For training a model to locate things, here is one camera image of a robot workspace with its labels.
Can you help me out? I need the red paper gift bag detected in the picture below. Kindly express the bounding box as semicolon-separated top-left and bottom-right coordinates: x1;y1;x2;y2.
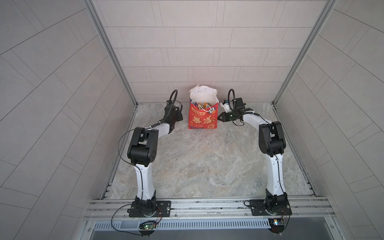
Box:
188;85;219;129

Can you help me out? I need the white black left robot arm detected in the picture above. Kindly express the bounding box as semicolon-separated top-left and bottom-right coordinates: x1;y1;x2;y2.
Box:
127;104;183;218

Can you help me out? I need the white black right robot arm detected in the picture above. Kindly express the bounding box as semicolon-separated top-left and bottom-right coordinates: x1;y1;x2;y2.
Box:
218;98;292;216

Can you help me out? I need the left green circuit board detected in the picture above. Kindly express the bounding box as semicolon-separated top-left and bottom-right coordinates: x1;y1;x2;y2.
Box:
139;221;157;231

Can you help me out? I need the green circuit board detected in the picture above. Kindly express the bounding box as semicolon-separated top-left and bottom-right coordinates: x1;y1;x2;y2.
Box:
268;218;286;234
139;221;157;231

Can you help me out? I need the right green circuit board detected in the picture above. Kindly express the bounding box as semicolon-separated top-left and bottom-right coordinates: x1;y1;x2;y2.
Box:
268;218;286;234

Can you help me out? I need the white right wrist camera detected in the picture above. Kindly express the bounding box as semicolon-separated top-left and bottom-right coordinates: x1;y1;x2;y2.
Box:
220;100;233;113

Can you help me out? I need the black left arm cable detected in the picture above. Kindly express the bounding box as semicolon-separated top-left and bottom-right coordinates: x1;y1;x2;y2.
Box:
110;89;181;236

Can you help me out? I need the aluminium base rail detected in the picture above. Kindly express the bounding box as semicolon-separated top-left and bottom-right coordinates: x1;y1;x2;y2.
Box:
84;196;336;221

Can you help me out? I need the aluminium corner post left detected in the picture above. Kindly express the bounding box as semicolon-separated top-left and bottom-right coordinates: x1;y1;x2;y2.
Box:
83;0;138;108

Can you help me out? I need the aluminium corner post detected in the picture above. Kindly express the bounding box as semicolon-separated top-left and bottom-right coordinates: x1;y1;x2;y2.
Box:
83;0;138;108
273;0;337;106

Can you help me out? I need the aluminium corner post right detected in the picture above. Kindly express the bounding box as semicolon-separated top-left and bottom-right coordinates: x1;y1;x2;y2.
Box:
273;0;337;106

